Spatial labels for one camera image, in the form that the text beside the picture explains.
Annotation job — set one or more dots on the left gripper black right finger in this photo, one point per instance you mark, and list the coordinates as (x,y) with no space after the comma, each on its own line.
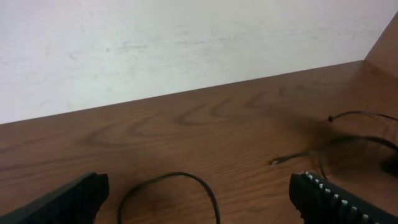
(321,202)

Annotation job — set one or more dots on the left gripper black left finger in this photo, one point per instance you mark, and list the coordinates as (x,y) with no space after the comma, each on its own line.
(76,202)

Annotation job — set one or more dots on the wooden side panel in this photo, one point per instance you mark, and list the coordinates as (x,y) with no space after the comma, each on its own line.
(383,54)

